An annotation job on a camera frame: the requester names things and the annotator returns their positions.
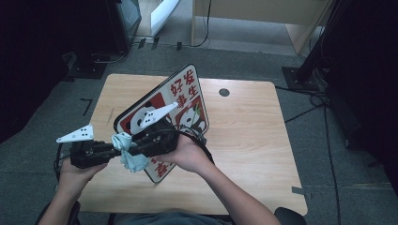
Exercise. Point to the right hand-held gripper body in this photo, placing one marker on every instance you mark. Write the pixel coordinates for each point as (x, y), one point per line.
(162, 140)

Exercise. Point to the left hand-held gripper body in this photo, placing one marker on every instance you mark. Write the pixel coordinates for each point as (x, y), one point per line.
(87, 154)

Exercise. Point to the light teal cloth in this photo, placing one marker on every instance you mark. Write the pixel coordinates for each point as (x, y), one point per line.
(133, 162)

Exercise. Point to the panda picture sign board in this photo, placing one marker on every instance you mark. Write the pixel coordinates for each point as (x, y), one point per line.
(187, 90)

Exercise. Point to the person's left hand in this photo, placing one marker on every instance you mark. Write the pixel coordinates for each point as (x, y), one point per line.
(76, 178)

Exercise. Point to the person's right hand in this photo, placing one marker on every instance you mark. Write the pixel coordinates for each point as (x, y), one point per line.
(187, 156)

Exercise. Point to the black tape corner mark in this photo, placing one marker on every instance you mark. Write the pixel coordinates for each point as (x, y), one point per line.
(89, 100)

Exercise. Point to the person's grey-blue clothing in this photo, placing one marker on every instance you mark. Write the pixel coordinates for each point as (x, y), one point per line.
(172, 218)

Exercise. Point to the black round table grommet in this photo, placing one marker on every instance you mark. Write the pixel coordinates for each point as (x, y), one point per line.
(224, 92)

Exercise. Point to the black flat stand base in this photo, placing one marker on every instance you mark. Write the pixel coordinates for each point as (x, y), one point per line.
(86, 67)

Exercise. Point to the black tape strip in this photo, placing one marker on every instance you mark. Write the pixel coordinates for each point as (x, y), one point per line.
(155, 43)
(179, 46)
(141, 43)

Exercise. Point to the dark curtain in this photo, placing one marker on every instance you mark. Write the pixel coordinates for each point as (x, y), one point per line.
(369, 78)
(34, 56)

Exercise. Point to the black monitor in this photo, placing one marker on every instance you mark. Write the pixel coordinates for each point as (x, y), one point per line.
(125, 22)

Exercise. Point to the white panel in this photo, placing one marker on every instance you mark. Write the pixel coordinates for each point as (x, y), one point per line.
(164, 14)

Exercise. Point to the grey tape strip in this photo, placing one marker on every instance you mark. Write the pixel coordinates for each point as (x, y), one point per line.
(298, 190)

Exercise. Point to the black stand with pole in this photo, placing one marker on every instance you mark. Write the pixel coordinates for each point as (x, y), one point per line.
(302, 78)

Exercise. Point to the light wooden desk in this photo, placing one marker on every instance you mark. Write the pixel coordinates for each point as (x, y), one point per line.
(266, 9)

